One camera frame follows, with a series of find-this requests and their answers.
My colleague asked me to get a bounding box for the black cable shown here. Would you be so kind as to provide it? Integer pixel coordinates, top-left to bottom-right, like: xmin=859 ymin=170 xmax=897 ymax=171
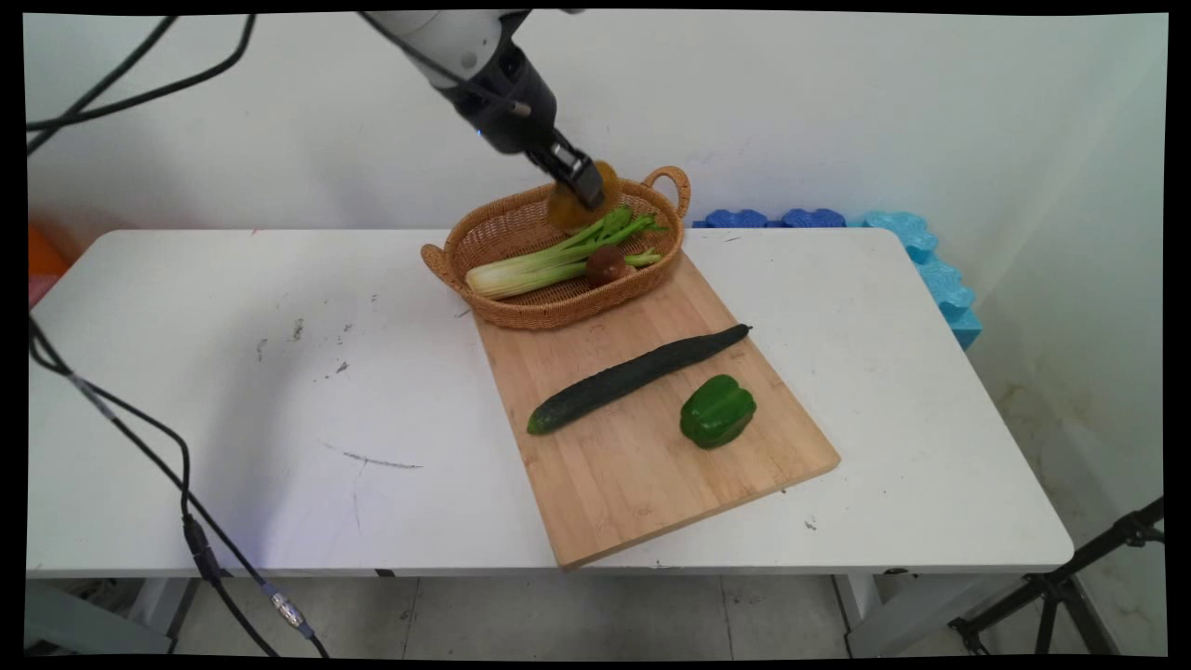
xmin=26 ymin=11 xmax=533 ymax=658

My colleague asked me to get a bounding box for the brown mushroom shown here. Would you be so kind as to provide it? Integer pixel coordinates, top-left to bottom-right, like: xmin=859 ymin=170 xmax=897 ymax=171
xmin=584 ymin=245 xmax=629 ymax=288

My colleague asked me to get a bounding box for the white table leg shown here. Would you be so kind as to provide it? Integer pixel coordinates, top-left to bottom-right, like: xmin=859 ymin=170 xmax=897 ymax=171
xmin=26 ymin=577 xmax=198 ymax=656
xmin=832 ymin=571 xmax=941 ymax=658

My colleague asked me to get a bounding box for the yellow brown potato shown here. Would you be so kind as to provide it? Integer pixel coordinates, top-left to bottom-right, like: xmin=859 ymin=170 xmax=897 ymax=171
xmin=545 ymin=159 xmax=623 ymax=235

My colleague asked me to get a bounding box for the wooden cutting board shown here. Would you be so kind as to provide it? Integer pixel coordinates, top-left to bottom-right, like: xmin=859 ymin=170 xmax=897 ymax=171
xmin=473 ymin=249 xmax=842 ymax=570

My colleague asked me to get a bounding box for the green bell pepper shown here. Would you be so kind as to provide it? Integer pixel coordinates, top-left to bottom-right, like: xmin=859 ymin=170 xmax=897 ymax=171
xmin=679 ymin=374 xmax=757 ymax=450

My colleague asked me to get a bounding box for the black tripod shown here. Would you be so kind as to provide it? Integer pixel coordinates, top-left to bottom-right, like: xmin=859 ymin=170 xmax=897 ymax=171
xmin=948 ymin=497 xmax=1166 ymax=657

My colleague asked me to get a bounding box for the green celery stalk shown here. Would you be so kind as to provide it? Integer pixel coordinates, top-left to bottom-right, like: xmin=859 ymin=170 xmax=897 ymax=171
xmin=464 ymin=207 xmax=671 ymax=302

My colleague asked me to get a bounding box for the orange box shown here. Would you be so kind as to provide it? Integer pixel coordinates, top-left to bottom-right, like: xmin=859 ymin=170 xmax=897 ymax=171
xmin=27 ymin=223 xmax=72 ymax=309

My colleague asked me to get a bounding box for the light blue foam mat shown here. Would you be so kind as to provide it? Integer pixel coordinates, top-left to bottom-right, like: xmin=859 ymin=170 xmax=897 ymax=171
xmin=847 ymin=210 xmax=984 ymax=352

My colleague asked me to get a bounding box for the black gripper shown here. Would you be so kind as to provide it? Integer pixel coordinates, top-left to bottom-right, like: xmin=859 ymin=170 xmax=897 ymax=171
xmin=435 ymin=41 xmax=608 ymax=212

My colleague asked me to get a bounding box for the woven wicker basket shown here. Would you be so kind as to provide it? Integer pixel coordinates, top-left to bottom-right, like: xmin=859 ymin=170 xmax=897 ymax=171
xmin=421 ymin=166 xmax=692 ymax=332

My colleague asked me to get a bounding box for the dark green cucumber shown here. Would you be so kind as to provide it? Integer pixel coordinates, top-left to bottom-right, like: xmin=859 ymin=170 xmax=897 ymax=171
xmin=527 ymin=323 xmax=754 ymax=436

